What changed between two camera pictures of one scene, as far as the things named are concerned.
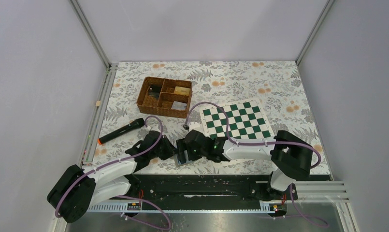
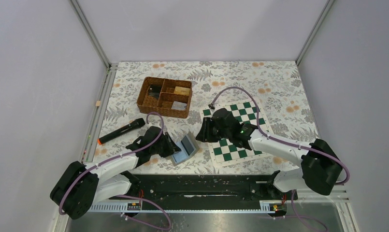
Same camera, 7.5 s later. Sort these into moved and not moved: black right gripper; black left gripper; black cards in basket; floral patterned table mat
Moved: black right gripper
Not moved: black left gripper; floral patterned table mat; black cards in basket
